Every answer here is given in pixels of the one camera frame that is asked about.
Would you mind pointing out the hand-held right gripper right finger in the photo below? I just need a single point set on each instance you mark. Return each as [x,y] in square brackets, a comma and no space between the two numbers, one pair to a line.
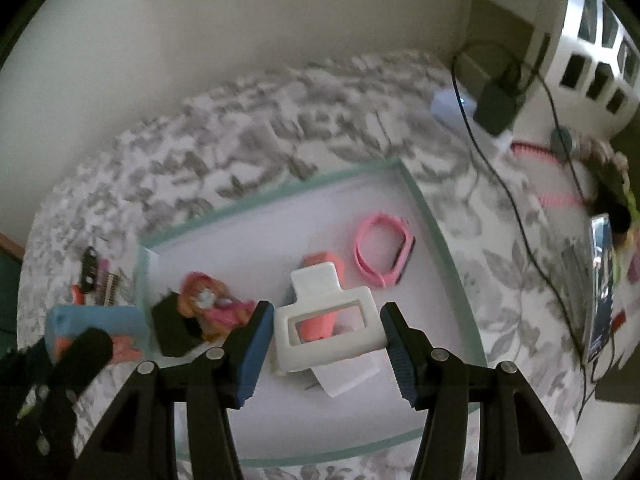
[400,355]

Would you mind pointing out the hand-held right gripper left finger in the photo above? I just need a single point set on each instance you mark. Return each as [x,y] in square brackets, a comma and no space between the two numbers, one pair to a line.
[255,355]

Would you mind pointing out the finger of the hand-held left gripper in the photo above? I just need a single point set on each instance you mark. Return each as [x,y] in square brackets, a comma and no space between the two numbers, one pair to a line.
[82,357]

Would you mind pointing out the white charger plug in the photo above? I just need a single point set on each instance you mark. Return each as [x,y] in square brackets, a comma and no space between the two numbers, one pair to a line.
[345,379]

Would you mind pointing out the black charger adapter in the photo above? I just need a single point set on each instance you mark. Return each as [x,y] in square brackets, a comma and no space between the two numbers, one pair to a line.
[172,332]

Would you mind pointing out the white hair claw clip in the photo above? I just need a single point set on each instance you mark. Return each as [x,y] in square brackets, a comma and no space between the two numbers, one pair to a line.
[315,280]

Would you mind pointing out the red tube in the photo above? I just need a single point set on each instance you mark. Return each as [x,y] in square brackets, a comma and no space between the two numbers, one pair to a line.
[320,261]

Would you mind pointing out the teal rimmed white tray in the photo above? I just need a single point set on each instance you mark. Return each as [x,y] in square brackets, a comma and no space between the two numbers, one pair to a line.
[250,240]

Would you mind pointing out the pink watch band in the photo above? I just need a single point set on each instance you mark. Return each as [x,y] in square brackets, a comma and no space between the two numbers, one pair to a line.
[361,241]

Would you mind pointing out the coral flat card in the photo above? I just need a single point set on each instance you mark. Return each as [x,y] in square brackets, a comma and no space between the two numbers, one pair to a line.
[122,350]

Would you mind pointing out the dark teal cabinet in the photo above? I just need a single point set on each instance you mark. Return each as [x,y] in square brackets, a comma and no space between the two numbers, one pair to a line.
[7,295]

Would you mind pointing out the shiny packaged item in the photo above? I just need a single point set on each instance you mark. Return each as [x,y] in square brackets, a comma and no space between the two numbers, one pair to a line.
[601,285]

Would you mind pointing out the pink toothed headband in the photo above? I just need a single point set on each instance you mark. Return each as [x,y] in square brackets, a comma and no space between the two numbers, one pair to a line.
[530,151]

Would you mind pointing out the small white box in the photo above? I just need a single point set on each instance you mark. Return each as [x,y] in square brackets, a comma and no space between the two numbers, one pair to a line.
[447,105]

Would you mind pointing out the black power adapter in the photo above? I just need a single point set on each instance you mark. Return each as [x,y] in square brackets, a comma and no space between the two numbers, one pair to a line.
[495,107]

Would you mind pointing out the dark round disc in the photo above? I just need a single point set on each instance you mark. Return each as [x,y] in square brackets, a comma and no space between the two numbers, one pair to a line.
[562,141]

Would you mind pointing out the white lattice basket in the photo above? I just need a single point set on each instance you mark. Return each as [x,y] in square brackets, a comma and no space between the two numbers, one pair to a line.
[570,35]

